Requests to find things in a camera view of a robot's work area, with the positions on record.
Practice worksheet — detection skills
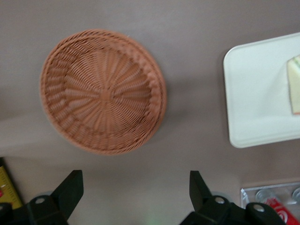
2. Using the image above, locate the red cola bottle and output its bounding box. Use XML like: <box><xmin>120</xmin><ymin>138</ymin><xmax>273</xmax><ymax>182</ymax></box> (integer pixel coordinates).
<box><xmin>263</xmin><ymin>197</ymin><xmax>300</xmax><ymax>225</ymax></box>

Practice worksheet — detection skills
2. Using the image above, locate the triangular packaged sandwich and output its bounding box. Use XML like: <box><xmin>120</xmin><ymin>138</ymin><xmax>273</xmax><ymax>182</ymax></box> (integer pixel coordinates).
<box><xmin>285</xmin><ymin>54</ymin><xmax>300</xmax><ymax>116</ymax></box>

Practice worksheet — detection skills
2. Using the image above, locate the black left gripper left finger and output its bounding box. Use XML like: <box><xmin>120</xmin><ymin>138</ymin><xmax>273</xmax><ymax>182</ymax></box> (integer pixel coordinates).
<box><xmin>24</xmin><ymin>170</ymin><xmax>84</xmax><ymax>225</ymax></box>

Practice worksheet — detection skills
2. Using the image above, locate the brown round wicker basket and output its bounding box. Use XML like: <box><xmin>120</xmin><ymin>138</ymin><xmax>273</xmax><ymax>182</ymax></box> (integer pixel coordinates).
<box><xmin>40</xmin><ymin>29</ymin><xmax>167</xmax><ymax>157</ymax></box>

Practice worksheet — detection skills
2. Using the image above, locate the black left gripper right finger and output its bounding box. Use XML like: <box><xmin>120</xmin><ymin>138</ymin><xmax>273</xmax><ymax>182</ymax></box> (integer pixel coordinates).
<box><xmin>180</xmin><ymin>170</ymin><xmax>247</xmax><ymax>225</ymax></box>

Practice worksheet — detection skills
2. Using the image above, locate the cream rectangular tray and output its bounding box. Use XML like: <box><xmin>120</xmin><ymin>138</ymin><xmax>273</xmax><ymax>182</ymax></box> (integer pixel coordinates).
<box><xmin>222</xmin><ymin>32</ymin><xmax>300</xmax><ymax>149</ymax></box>

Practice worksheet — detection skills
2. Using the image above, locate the clear acrylic bottle rack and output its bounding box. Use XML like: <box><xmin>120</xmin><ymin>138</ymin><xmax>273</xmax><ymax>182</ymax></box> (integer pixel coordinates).
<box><xmin>240</xmin><ymin>181</ymin><xmax>300</xmax><ymax>225</ymax></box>

